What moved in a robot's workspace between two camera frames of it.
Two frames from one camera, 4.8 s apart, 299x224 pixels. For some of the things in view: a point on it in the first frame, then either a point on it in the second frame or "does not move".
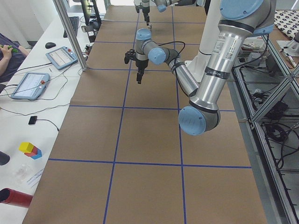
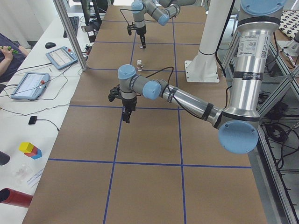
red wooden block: [33, 152] does not move
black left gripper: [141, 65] to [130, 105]
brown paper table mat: [120, 157] does not move
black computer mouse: [49, 45] does not move
